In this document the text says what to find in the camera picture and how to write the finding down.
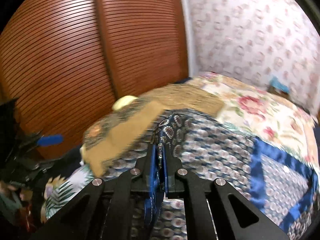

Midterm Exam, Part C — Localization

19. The pale yellow pillow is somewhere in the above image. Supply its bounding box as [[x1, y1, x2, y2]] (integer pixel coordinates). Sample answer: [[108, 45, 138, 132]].
[[112, 95, 137, 111]]

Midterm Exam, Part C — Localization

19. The palm leaf print sheet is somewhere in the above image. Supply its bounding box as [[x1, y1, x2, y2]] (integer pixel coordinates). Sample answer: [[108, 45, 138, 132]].
[[40, 164, 94, 223]]

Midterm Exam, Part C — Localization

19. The brown louvered wardrobe door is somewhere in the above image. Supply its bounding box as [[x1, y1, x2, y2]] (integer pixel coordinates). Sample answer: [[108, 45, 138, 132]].
[[1, 0, 189, 159]]

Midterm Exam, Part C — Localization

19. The cardboard box with blue cloth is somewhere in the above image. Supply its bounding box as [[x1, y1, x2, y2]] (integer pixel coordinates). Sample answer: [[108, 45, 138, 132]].
[[267, 77, 290, 100]]

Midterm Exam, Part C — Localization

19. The pink circle sheer curtain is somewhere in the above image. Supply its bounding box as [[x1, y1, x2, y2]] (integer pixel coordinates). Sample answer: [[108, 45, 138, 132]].
[[183, 0, 319, 114]]

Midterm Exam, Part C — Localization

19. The navy patterned satin garment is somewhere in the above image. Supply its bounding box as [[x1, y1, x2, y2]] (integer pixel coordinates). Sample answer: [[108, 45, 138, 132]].
[[101, 109, 319, 239]]

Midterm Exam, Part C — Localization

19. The floral bed blanket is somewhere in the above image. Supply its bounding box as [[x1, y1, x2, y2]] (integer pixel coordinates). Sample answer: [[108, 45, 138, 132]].
[[187, 72, 319, 170]]

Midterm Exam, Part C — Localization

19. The mustard gold patterned cloth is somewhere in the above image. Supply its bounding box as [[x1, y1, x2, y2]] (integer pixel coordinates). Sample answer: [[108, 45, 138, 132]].
[[82, 84, 225, 177]]

